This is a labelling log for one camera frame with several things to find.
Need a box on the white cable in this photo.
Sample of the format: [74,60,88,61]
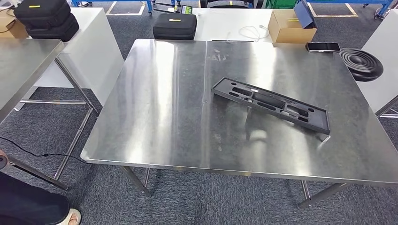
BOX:
[227,24,270,44]

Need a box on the black ribbed round disc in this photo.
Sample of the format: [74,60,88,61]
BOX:
[339,48,384,83]

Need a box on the person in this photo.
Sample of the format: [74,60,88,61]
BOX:
[0,172,82,225]

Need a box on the brown cardboard box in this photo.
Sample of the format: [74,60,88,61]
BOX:
[268,9,318,45]
[0,7,29,39]

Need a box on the blue flat folder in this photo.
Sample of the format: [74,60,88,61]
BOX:
[293,0,318,29]

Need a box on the yellow floor tape square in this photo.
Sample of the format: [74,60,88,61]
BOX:
[307,2,359,18]

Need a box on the black controller cable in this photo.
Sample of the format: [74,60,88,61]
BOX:
[0,136,88,164]

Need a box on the black chair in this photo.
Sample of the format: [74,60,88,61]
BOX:
[200,0,264,9]

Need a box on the white cabinet panel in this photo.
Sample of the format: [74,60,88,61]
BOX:
[14,7,125,107]

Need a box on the stainless steel workbench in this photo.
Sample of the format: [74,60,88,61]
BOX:
[80,38,398,209]

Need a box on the green plastic crate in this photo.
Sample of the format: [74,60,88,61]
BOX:
[264,0,301,9]

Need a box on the black smartphone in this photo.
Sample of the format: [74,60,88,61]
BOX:
[306,42,341,53]

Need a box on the black plastic bracket part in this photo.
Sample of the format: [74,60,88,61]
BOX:
[211,77,331,135]

